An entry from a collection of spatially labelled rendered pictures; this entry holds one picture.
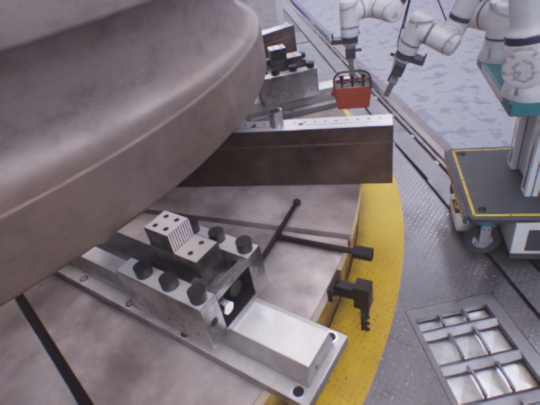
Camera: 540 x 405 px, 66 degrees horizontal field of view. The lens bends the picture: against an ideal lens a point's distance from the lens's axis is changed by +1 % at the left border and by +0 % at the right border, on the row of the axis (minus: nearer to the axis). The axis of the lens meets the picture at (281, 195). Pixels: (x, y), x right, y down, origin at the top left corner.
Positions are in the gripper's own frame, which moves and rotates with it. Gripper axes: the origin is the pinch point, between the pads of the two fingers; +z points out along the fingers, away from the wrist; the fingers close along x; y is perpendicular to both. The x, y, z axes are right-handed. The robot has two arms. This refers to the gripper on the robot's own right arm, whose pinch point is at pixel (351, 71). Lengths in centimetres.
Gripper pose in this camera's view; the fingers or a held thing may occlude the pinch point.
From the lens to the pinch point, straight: 219.5
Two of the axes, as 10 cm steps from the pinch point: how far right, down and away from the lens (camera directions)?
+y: 9.8, -0.3, -2.1
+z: 1.4, 8.1, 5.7
